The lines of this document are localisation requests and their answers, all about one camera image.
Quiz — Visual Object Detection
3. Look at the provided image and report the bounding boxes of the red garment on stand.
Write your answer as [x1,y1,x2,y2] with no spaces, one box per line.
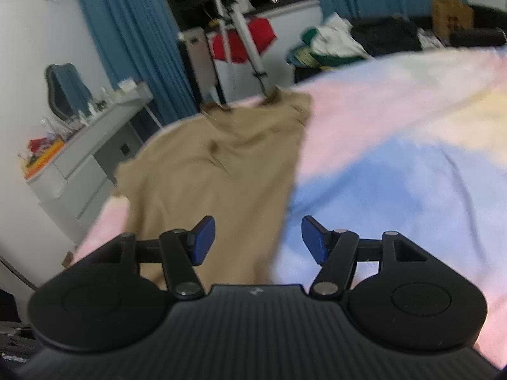
[209,17,279,65]

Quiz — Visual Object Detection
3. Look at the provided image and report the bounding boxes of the brown paper bag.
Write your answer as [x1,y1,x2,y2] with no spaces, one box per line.
[431,0,473,40]

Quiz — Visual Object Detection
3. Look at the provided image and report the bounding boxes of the white dressing table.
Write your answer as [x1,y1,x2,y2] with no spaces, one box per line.
[27,82,153,244]

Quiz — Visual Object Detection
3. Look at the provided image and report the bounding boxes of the tan t-shirt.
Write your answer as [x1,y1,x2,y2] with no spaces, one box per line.
[115,89,313,287]

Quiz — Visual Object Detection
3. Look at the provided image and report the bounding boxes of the black sofa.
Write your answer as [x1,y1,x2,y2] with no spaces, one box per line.
[292,3,507,84]

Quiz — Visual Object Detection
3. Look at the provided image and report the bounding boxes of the left blue curtain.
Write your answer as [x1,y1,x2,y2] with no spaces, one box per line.
[79,0,197,124]

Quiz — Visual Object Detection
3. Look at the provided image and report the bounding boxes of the wavy framed mirror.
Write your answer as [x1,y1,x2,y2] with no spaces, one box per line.
[45,64,93,122]

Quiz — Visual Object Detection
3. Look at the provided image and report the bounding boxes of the garment steamer stand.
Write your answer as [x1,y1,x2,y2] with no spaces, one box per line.
[211,0,277,95]

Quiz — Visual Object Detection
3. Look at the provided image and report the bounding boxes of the orange tray with items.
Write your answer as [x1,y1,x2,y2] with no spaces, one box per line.
[17,136,65,180]

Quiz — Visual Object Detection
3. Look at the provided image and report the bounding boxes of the pastel tie-dye bed cover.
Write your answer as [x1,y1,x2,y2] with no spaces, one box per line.
[74,49,506,367]

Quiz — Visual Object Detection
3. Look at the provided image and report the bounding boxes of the pile of clothes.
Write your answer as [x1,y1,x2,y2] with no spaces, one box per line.
[286,13,444,69]

